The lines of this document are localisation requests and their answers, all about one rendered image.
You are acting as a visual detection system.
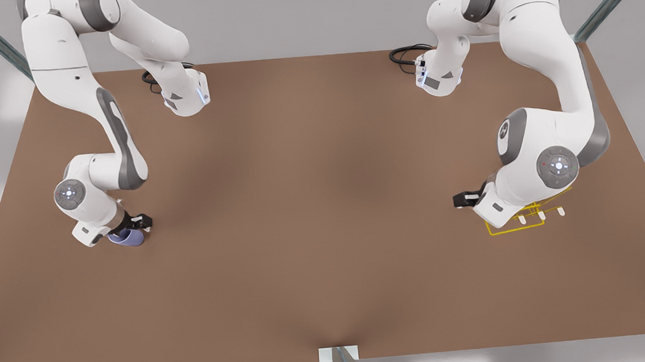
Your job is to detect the purple cup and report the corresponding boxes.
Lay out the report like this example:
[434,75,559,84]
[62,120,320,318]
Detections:
[107,228,146,248]

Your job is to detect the yellow wire cup holder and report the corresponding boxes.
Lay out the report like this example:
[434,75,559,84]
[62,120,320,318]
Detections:
[483,187,574,237]

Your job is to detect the black cable loop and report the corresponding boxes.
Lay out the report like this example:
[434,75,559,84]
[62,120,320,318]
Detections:
[388,44,435,77]
[141,61,196,95]

